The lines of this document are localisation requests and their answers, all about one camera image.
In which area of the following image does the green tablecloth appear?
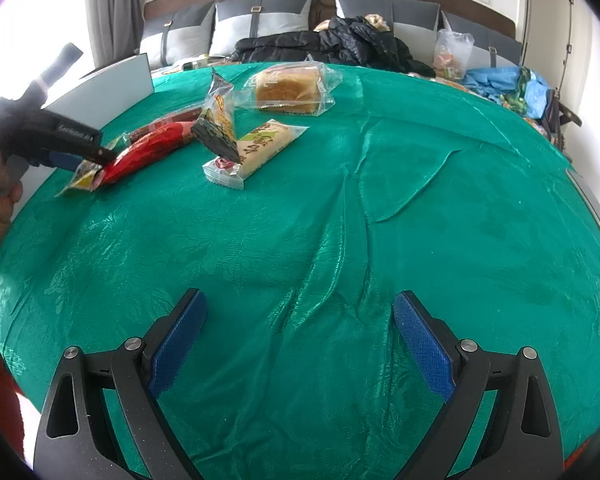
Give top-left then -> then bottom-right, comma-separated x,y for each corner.
0,60 -> 600,480

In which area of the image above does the grey and white pillow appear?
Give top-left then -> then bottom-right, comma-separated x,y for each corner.
209,0 -> 315,58
142,2 -> 217,70
332,0 -> 442,41
440,10 -> 524,68

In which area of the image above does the green patterned bag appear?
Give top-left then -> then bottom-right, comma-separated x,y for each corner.
500,67 -> 537,113

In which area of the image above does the beige cloth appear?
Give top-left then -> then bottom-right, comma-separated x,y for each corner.
314,14 -> 393,33

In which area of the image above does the blue cloth bundle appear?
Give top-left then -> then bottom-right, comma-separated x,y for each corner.
464,66 -> 552,111

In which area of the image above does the light grey board panel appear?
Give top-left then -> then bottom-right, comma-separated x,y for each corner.
565,169 -> 600,242
10,53 -> 155,211

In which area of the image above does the black bag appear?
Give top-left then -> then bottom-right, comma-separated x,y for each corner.
545,89 -> 583,152

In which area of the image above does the clear plastic bag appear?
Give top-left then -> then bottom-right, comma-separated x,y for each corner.
432,29 -> 476,81

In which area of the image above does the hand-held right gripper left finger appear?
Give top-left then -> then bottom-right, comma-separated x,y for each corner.
32,287 -> 208,480

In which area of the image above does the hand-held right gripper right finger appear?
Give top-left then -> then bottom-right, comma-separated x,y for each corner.
392,290 -> 566,480

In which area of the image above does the cream wafer packet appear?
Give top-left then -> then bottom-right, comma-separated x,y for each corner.
202,119 -> 309,191

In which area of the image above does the wall cable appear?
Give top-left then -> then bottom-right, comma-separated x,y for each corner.
560,0 -> 582,96

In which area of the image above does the clear snack bag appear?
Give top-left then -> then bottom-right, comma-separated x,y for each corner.
191,69 -> 241,163

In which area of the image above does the small white device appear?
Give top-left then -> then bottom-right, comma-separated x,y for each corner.
170,57 -> 217,74

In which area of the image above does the bread loaf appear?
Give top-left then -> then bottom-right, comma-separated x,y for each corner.
235,60 -> 343,118

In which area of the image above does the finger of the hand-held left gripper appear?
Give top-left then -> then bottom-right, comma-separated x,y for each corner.
41,150 -> 85,171
86,143 -> 120,167

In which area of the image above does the grey curtain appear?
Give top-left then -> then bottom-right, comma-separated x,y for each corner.
94,0 -> 142,68

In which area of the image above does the black puffer jacket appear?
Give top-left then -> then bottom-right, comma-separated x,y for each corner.
230,15 -> 436,78

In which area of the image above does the dark red sausage packet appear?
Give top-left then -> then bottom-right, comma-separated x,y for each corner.
122,107 -> 203,143

